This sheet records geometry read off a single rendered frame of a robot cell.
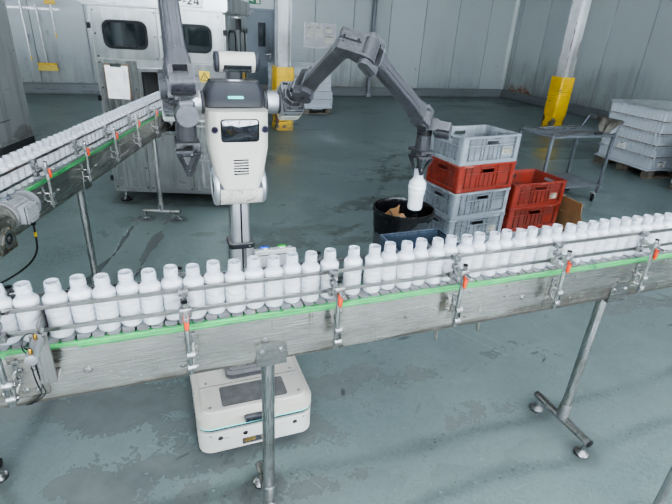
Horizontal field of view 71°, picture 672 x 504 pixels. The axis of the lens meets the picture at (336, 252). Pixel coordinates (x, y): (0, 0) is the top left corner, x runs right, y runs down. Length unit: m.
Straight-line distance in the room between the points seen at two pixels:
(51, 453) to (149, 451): 0.43
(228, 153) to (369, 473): 1.52
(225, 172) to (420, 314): 0.92
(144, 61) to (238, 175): 3.30
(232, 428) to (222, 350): 0.83
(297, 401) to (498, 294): 1.03
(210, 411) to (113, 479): 0.50
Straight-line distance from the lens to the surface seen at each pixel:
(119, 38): 5.16
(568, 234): 2.02
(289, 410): 2.30
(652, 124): 8.47
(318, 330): 1.57
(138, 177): 5.38
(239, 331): 1.49
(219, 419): 2.24
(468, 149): 3.80
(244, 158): 1.91
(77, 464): 2.56
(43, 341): 1.40
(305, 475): 2.33
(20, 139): 8.21
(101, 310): 1.44
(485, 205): 4.13
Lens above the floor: 1.80
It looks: 25 degrees down
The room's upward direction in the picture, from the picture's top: 3 degrees clockwise
